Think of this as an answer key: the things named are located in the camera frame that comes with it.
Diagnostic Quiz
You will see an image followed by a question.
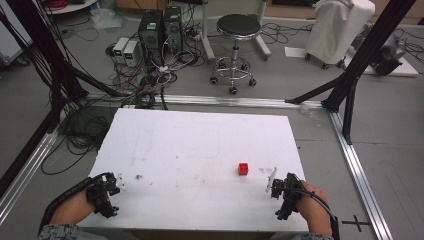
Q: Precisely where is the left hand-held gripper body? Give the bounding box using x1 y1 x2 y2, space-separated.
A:
87 172 121 219

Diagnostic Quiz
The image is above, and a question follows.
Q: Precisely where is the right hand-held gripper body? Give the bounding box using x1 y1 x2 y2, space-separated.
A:
270 172 303 222

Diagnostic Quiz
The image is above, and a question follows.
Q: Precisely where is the person's right hand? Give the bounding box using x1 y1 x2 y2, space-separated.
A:
295 180 334 236

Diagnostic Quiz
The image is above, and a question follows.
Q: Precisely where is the person's left hand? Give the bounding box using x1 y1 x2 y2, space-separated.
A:
49 190 96 226

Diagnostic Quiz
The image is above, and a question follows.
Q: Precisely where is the white paper sheet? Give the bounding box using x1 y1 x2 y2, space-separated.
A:
284 45 309 59

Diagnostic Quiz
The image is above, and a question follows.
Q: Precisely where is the white power supply unit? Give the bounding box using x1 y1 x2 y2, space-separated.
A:
112 36 130 64
122 39 140 68

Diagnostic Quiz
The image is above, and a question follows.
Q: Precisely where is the black computer tower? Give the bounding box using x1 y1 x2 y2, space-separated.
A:
137 9 165 66
163 5 184 54

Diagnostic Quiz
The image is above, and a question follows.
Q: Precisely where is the black round swivel stool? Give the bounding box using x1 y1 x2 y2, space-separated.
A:
209 13 262 96

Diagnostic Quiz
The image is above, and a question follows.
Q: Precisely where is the white covered wheeled cart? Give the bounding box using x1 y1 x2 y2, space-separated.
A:
304 0 376 71

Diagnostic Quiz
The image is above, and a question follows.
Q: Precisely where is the clear plastic bag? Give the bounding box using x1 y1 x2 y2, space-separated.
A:
89 3 128 32

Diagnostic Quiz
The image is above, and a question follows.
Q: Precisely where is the grey machine on white board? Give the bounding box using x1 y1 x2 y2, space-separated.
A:
344 24 420 78

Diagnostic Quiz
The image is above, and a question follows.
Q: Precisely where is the round white table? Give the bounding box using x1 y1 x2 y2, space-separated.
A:
41 0 99 16

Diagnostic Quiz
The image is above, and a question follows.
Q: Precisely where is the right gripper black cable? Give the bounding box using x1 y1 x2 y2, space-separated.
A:
281 186 341 240

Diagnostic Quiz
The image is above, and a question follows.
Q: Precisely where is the tangle of black floor cables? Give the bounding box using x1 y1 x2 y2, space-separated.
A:
40 93 169 176

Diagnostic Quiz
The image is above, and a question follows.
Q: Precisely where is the long aluminium floor rail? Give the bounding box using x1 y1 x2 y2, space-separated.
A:
85 92 325 110

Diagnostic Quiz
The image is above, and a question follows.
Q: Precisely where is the white table leg frame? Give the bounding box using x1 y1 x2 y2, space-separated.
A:
199 0 273 64

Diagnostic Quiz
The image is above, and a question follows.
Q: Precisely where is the black metal frame post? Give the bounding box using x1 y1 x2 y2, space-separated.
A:
284 0 417 146
0 0 128 134

